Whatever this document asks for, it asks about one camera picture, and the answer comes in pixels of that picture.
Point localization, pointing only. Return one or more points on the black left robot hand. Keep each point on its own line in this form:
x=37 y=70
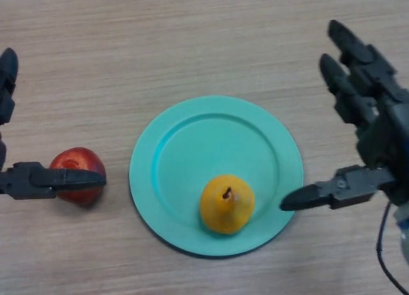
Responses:
x=32 y=181

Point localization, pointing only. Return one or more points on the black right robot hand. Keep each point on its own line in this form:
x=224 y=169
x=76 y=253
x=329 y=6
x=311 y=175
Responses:
x=390 y=132

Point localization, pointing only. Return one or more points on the yellow pear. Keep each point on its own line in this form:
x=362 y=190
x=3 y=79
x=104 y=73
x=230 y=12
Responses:
x=223 y=215

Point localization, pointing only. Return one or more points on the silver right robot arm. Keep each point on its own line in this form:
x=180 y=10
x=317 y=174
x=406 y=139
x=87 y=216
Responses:
x=404 y=234

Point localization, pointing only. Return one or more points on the green round plate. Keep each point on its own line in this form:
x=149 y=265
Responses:
x=179 y=161

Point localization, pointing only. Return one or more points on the red apple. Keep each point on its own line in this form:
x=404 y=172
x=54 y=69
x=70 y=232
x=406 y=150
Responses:
x=76 y=159

